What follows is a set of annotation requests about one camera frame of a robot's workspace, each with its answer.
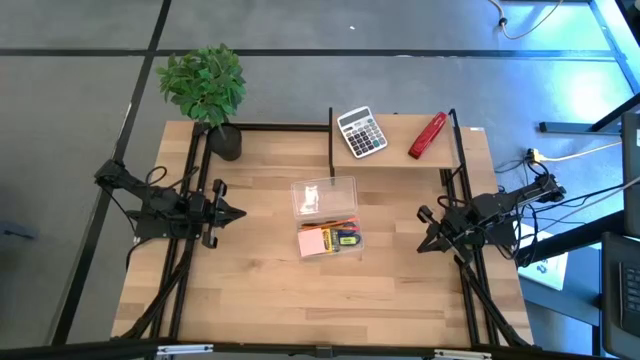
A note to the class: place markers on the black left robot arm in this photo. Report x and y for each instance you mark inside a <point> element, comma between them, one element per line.
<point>160,200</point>

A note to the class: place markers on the red stapler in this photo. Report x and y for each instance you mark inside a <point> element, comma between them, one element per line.
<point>427,135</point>

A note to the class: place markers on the black keyboard device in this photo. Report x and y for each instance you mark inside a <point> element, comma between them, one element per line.
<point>625,300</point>

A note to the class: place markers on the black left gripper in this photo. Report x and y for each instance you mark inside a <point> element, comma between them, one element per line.
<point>215,210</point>

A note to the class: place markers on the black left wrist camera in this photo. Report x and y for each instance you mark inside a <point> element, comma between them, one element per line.
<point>196,207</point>

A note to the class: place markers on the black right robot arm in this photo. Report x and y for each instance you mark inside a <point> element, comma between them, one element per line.
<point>500,205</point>

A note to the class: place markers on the black crossbar with silver brackets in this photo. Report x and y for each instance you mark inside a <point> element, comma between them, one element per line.
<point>100,350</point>

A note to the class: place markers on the dark computer monitor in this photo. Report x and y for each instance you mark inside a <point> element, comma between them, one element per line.
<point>632,175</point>

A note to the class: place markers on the raised wooden shelf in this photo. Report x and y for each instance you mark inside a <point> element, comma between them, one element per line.
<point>400,150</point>

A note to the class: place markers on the green artificial plant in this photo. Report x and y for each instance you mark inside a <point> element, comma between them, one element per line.
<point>205,85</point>

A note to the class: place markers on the white paper sheet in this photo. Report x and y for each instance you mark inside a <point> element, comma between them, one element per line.
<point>545,270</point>

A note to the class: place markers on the clear plastic box with lid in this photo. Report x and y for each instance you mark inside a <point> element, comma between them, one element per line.
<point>325,197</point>

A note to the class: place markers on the black plant pot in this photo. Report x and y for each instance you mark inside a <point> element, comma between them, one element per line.
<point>226,145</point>

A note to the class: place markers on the pink sticky note pad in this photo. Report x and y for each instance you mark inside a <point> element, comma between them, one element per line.
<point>311,242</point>

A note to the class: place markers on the white desk calculator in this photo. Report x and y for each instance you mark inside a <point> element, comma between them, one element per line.
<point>362,132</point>

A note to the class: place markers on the black aluminium table frame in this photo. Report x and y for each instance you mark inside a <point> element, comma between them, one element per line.
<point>260,127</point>

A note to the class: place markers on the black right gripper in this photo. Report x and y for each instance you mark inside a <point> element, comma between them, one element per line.
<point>457,232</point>

